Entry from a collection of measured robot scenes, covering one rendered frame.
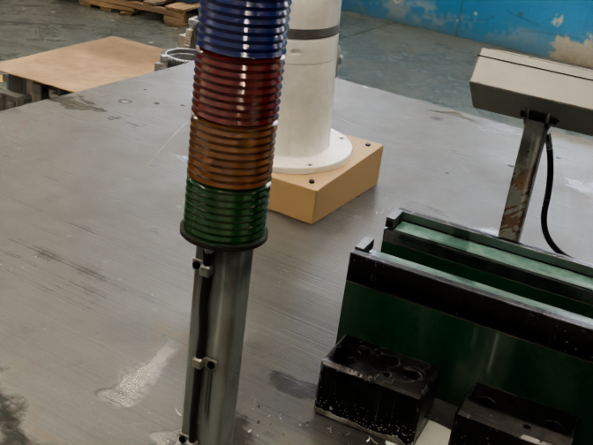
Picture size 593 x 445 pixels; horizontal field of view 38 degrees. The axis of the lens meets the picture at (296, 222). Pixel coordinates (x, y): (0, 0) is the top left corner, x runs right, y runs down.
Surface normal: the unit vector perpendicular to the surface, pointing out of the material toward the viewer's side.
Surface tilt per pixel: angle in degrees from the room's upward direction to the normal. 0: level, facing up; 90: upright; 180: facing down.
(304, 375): 0
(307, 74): 91
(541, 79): 51
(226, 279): 90
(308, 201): 90
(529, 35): 90
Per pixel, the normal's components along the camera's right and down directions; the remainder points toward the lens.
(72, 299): 0.12, -0.90
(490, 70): -0.26, -0.32
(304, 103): 0.29, 0.45
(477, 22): -0.51, 0.30
